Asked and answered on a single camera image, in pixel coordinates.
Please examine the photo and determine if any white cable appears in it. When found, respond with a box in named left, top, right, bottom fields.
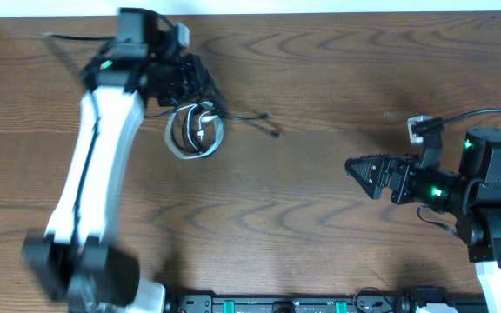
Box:
left=164, top=101, right=225, bottom=160

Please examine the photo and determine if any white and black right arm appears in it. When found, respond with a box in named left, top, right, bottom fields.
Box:
left=344, top=127, right=501, bottom=312

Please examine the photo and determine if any black left camera cable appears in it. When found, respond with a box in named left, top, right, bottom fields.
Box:
left=43, top=32, right=117, bottom=43

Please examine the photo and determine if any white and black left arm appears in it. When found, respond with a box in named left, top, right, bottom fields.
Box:
left=23, top=8, right=206, bottom=312

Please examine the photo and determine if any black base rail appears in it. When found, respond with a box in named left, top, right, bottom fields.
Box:
left=164, top=286, right=488, bottom=313

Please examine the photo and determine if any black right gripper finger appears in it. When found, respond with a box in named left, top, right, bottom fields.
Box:
left=344, top=158, right=391, bottom=199
left=355, top=154, right=418, bottom=167

